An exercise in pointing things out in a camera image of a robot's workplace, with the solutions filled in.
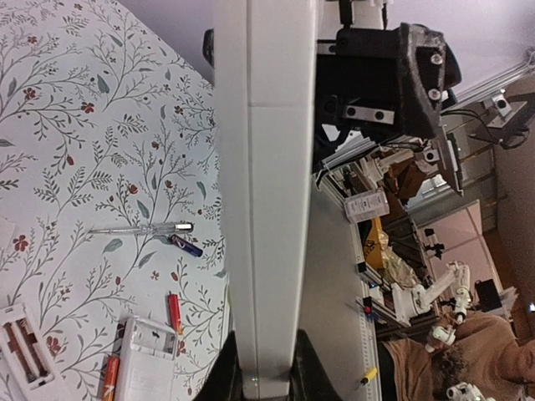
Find orange AA battery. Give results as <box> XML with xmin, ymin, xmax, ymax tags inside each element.
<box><xmin>100</xmin><ymin>355</ymin><xmax>120</xmax><ymax>401</ymax></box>

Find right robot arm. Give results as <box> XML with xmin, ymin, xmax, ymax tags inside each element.
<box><xmin>314</xmin><ymin>1</ymin><xmax>461</xmax><ymax>142</ymax></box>

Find person in background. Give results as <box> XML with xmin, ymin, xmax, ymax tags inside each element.
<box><xmin>378</xmin><ymin>311</ymin><xmax>534</xmax><ymax>400</ymax></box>

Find purple AA battery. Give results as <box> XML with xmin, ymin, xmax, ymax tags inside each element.
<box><xmin>168</xmin><ymin>234</ymin><xmax>203</xmax><ymax>257</ymax></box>

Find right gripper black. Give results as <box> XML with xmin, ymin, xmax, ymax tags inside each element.
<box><xmin>315</xmin><ymin>23</ymin><xmax>461</xmax><ymax>142</ymax></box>

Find floral table mat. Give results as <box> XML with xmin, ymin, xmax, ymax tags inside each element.
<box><xmin>1</xmin><ymin>1</ymin><xmax>228</xmax><ymax>400</ymax></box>

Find red battery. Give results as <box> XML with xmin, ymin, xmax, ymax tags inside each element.
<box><xmin>167</xmin><ymin>293</ymin><xmax>183</xmax><ymax>335</ymax></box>

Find long white remote control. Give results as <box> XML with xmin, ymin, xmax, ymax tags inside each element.
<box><xmin>1</xmin><ymin>303</ymin><xmax>73</xmax><ymax>401</ymax></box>

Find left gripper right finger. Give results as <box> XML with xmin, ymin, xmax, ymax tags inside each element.
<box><xmin>290</xmin><ymin>329</ymin><xmax>341</xmax><ymax>401</ymax></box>

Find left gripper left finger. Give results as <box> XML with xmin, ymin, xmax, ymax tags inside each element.
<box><xmin>193</xmin><ymin>332</ymin><xmax>242</xmax><ymax>401</ymax></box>

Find aluminium front rail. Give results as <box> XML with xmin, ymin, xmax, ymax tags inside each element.
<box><xmin>299</xmin><ymin>186</ymin><xmax>382</xmax><ymax>400</ymax></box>

